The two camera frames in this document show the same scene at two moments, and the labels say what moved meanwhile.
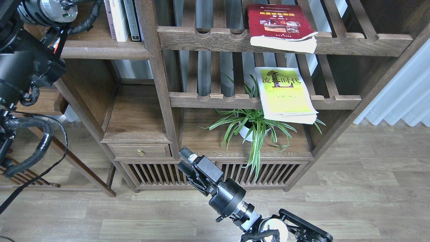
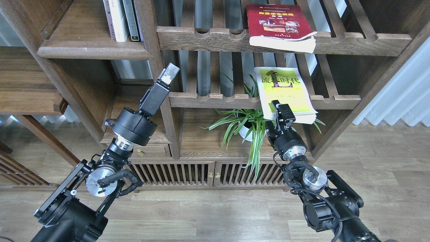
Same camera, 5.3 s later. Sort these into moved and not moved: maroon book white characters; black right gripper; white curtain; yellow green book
Moved: black right gripper
Not moved: maroon book white characters; white curtain; yellow green book
